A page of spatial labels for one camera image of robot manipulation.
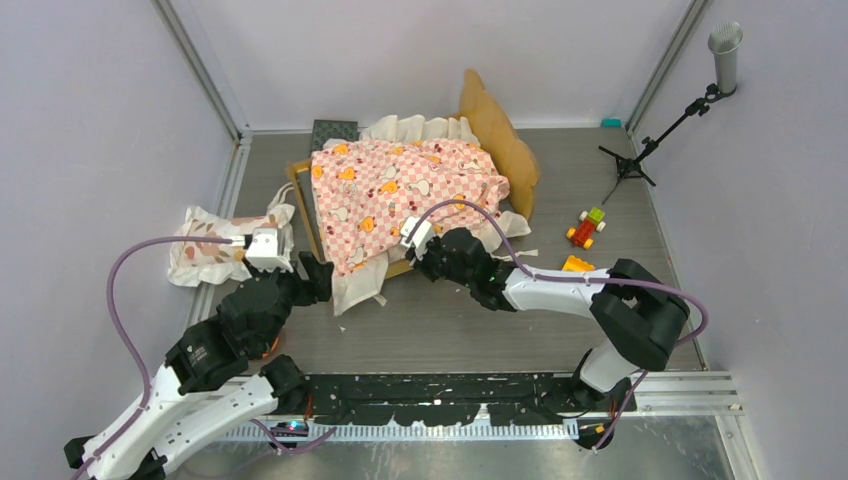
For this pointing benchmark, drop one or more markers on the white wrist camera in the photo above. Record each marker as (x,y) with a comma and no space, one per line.
(269,248)
(415,234)

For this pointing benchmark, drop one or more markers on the pink checkered duck blanket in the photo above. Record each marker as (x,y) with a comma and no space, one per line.
(365,190)

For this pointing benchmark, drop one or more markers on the teal small block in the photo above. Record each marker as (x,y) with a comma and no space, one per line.
(611,123)

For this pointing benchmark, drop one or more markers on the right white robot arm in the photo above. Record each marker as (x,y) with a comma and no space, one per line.
(640,318)

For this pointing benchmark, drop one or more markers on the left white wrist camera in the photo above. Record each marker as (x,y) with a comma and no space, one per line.
(269,248)

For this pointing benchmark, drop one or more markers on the white floral pillow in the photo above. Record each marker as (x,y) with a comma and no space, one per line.
(192,263)

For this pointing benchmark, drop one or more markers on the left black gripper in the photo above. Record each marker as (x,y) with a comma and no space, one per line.
(320,278)

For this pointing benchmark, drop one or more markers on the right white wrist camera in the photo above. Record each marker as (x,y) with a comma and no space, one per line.
(415,234)

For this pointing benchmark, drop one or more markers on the orange plastic arch piece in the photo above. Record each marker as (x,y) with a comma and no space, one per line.
(278,340)

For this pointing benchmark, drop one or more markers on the red green toy car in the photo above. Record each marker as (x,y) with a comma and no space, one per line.
(590,222)

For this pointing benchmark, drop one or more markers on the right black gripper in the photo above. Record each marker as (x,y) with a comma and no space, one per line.
(423,264)

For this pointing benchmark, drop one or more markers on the grey microphone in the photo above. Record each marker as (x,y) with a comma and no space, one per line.
(724,42)

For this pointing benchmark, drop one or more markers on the yellow toy window block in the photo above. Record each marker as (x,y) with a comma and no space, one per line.
(575,264)

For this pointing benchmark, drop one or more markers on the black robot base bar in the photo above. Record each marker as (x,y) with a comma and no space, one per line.
(504,400)

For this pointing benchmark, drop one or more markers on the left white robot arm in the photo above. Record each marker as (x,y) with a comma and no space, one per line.
(172,419)

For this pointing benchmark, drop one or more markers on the wooden pet bed frame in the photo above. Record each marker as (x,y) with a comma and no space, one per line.
(494,130)

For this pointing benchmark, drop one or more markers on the black microphone tripod stand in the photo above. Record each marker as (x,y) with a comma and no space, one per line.
(631,167)

